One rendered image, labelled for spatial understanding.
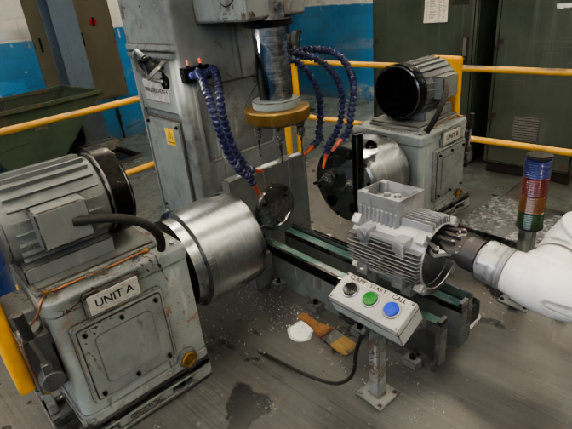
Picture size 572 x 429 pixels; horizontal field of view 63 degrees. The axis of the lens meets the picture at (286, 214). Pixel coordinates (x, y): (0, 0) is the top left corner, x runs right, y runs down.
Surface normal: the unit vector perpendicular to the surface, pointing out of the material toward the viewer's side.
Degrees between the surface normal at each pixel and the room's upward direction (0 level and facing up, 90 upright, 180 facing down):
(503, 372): 0
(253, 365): 0
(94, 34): 90
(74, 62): 90
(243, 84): 90
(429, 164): 90
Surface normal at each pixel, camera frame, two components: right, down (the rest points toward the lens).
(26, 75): 0.72, 0.24
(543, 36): -0.69, 0.37
